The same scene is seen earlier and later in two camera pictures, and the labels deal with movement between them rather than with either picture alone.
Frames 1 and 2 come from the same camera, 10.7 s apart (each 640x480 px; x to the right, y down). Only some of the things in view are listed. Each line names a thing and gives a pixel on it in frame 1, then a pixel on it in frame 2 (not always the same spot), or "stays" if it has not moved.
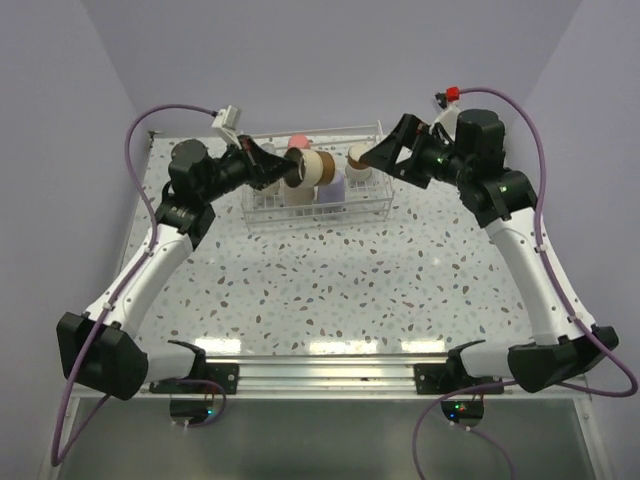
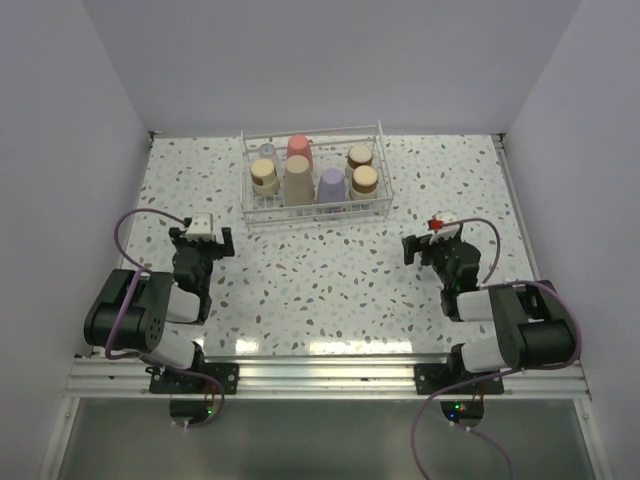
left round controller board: [197, 409] stays
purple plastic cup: [335, 191] stays
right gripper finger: [410, 172] to [430, 252]
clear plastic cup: [269, 147] stays
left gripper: [257, 163] to [175, 234]
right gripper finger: [386, 154] to [411, 245]
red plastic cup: [299, 141] stays
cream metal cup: [315, 168] to [364, 183]
